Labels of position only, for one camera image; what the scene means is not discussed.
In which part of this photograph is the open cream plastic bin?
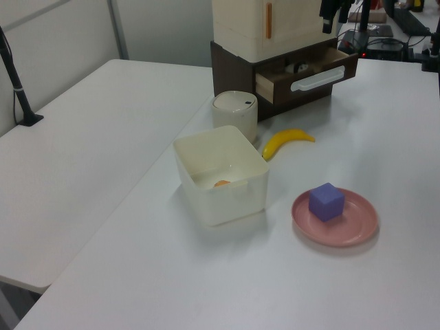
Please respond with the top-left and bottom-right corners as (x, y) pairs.
(172, 124), (270, 228)

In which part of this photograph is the black table clamp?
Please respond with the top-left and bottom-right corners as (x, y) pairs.
(413, 20), (440, 72)

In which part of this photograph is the dark brown drawer cabinet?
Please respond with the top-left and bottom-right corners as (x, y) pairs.
(210, 36), (340, 122)

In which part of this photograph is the pink plate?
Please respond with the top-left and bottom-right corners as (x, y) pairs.
(291, 187), (380, 248)

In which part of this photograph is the wooden drawer with white handle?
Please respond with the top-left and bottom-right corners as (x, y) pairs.
(254, 47), (360, 105)

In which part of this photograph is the yellow toy banana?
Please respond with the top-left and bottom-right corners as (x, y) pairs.
(261, 127), (316, 161)

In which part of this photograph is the black laptop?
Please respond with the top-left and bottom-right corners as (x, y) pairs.
(384, 0), (435, 36)

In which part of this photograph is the purple foam cube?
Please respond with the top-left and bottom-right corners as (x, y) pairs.
(307, 181), (346, 223)

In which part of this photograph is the black pole with clamp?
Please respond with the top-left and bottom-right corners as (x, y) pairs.
(0, 25), (45, 127)

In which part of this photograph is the black and white panda toy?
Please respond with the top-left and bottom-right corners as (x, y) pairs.
(284, 61), (311, 74)

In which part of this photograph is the black device with red light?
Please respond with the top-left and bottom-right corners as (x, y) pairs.
(362, 36), (410, 61)

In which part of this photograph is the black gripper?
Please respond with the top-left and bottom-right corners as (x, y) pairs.
(318, 0), (352, 34)

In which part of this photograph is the small cream lidded trash can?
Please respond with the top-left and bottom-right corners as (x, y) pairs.
(210, 90), (260, 144)

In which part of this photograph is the black camera stand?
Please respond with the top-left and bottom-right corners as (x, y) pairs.
(338, 0), (373, 53)

